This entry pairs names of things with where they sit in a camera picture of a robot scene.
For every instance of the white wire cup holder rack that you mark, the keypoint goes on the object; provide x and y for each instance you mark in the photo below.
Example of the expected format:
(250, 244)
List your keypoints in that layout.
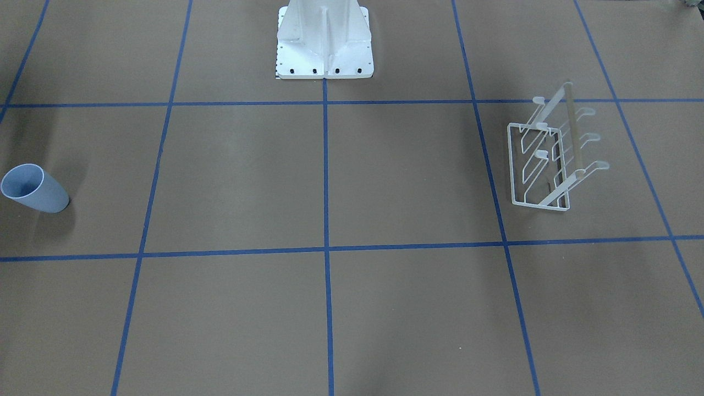
(546, 153)

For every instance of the light blue plastic cup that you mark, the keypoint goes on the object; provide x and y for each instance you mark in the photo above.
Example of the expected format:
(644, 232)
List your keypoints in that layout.
(31, 186)

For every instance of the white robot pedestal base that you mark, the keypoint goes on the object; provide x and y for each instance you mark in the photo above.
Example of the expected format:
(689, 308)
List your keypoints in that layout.
(324, 40)

